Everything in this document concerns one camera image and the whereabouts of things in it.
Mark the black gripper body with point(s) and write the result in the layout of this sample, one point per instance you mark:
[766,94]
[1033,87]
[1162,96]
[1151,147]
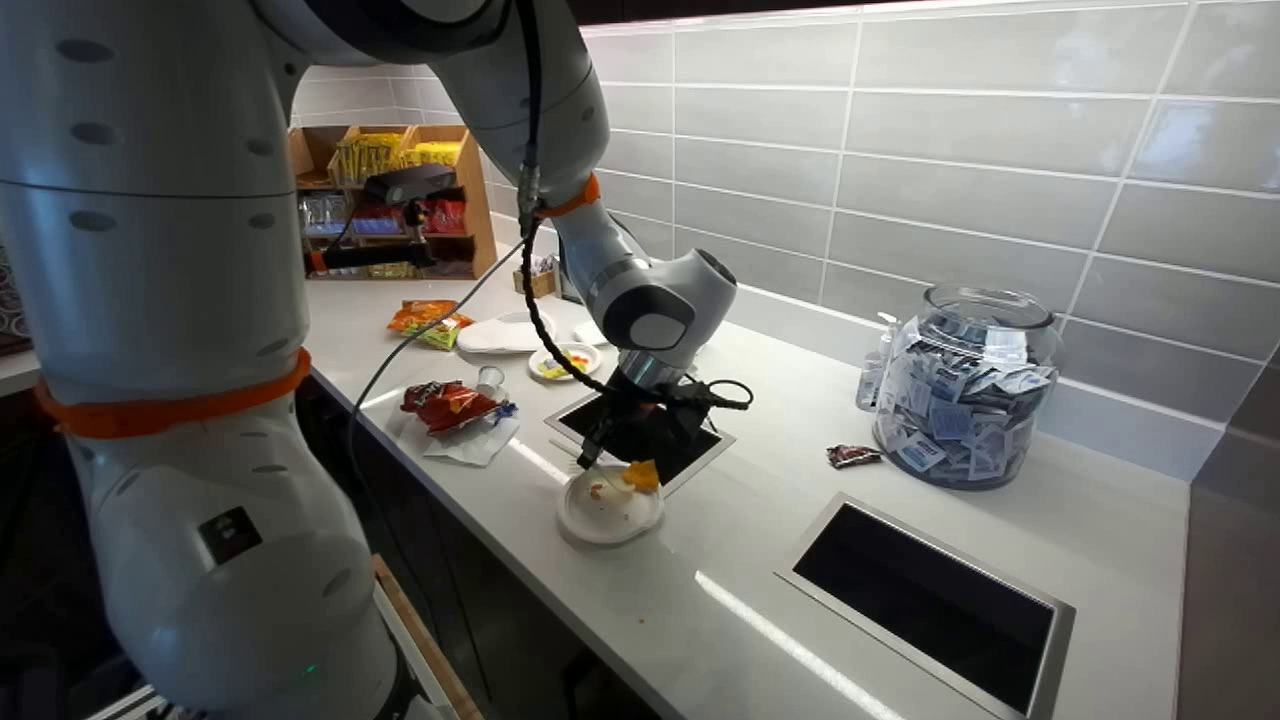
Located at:
[659,411]

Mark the black device on organizer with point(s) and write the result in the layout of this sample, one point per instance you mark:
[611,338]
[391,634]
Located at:
[407,180]

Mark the big orange food piece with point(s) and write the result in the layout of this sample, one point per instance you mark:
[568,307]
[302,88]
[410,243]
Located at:
[644,477]

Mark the small brown box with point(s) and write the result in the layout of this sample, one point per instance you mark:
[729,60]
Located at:
[532,283]

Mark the red snack bag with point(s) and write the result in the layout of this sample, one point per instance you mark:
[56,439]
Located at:
[445,405]

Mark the white paper plate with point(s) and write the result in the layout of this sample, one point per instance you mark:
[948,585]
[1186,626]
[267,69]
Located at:
[602,516]

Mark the orange chip bag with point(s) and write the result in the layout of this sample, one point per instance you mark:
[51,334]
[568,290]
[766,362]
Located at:
[424,323]

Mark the wooden cart top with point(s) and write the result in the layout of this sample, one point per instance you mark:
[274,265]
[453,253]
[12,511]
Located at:
[422,640]

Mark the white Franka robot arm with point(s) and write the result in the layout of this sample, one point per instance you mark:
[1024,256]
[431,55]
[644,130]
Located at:
[174,265]

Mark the wooden condiment organizer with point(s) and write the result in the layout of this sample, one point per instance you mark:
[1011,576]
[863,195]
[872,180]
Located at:
[465,227]

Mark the flat white plate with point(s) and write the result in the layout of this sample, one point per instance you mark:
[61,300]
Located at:
[501,338]

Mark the dark candy wrapper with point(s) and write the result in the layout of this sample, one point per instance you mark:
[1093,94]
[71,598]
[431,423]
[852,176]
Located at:
[852,456]

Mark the small plate with yellow food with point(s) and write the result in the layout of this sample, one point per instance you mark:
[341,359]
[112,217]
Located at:
[561,365]

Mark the clear plastic bag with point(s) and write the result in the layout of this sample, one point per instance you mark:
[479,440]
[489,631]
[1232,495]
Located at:
[465,440]

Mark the glass jar of packets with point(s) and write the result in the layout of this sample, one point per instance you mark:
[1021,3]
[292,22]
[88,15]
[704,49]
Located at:
[962,402]

